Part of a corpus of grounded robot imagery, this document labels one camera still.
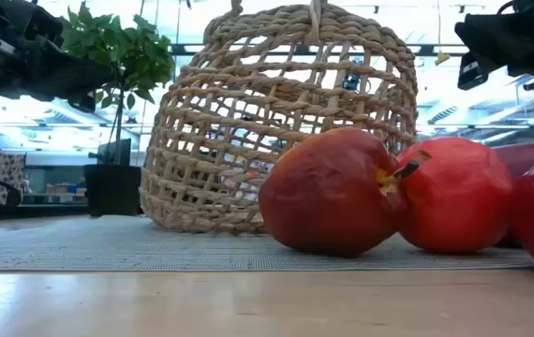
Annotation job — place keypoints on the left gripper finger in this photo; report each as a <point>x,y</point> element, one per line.
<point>84,82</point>

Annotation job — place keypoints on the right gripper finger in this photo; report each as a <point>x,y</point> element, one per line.
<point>499,56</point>
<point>482,28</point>

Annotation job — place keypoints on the dark red apple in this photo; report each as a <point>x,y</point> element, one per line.
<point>522,159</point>

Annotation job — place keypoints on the red-orange round fruit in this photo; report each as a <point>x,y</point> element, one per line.
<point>459,201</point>

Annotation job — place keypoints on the red apple yellow stem cavity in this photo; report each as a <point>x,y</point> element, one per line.
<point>323,196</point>

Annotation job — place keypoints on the yellow hanging ceiling tag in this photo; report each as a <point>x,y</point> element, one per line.
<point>441,58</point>

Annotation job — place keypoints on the floral patterned chair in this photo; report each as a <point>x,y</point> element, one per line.
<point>2,171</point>

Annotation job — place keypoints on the distant orange blue storage boxes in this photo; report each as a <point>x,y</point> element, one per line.
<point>68,189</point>

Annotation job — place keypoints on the potted green plant black pot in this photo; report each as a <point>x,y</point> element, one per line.
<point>112,189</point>

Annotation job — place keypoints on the grey woven placemat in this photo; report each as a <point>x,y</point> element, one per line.
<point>108,248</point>

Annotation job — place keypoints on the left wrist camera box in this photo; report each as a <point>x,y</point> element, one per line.
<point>82,103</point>

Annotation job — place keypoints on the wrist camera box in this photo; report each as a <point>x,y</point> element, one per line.
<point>472,72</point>
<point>82,103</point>

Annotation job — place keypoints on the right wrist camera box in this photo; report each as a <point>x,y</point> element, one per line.
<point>472,72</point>

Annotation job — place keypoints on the black hanging camera device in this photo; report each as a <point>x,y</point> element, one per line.
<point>351,83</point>

